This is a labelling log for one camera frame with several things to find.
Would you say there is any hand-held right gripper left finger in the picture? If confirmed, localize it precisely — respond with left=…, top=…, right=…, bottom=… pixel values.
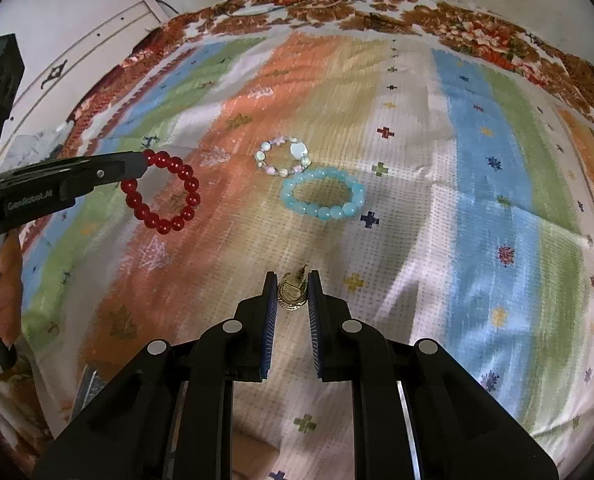
left=32, top=270, right=281, bottom=480

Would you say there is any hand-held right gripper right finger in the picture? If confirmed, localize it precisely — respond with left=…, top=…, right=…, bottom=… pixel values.
left=307, top=270, right=561, bottom=480

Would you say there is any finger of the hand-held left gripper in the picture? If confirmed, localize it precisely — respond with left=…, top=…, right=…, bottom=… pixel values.
left=58, top=164, right=149, bottom=202
left=0, top=151, right=151, bottom=183

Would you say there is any small gold ring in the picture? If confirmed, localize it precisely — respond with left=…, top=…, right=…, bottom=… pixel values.
left=276, top=262, right=311, bottom=314

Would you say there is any red bead bracelet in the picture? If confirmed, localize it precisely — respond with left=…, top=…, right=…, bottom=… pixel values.
left=120, top=148, right=202, bottom=235

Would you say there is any light blue bead bracelet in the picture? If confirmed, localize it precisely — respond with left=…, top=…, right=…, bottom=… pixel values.
left=280, top=167, right=366, bottom=222

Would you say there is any white shell bracelet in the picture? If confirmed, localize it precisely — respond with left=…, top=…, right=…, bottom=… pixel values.
left=254, top=135, right=314, bottom=177

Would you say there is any person's left hand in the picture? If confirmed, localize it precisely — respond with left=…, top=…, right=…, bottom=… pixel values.
left=0, top=230, right=26, bottom=352

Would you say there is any white headboard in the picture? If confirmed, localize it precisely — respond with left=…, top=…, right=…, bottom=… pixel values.
left=0, top=0, right=171, bottom=127

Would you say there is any striped colourful blanket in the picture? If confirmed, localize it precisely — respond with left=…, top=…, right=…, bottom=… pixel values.
left=19, top=29, right=594, bottom=480

